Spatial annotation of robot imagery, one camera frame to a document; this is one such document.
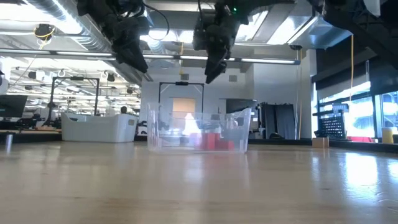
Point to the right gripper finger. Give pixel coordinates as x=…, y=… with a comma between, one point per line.
x=213, y=73
x=224, y=56

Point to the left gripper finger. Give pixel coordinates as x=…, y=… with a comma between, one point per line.
x=138, y=60
x=121, y=53

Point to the red rectangular block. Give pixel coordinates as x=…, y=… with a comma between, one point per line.
x=226, y=145
x=210, y=142

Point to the linear ceiling light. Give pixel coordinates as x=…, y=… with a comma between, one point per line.
x=84, y=53

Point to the grey ceiling unit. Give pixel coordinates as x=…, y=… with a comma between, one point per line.
x=180, y=18

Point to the brown board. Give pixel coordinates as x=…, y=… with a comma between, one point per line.
x=183, y=105

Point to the person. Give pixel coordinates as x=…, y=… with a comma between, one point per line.
x=123, y=109

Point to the clear plastic bin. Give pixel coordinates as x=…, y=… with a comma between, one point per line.
x=174, y=137

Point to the white plastic bin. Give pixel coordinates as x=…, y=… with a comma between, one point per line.
x=99, y=129

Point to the black curtain panels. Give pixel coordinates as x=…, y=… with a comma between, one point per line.
x=280, y=121

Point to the black monitor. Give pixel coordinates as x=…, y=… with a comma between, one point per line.
x=12, y=105

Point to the small cardboard box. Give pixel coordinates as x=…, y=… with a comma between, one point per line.
x=320, y=142

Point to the red low object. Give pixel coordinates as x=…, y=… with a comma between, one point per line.
x=360, y=139

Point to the yellow cup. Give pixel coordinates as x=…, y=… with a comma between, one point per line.
x=388, y=135

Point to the silver ventilation duct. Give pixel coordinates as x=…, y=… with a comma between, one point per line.
x=90, y=43

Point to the black wall screen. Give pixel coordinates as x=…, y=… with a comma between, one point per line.
x=242, y=104

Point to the black ceiling camera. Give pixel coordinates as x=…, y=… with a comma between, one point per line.
x=295, y=47

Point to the black rig frame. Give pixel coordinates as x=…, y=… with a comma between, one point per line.
x=53, y=99

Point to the silver metal post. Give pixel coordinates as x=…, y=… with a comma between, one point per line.
x=9, y=143

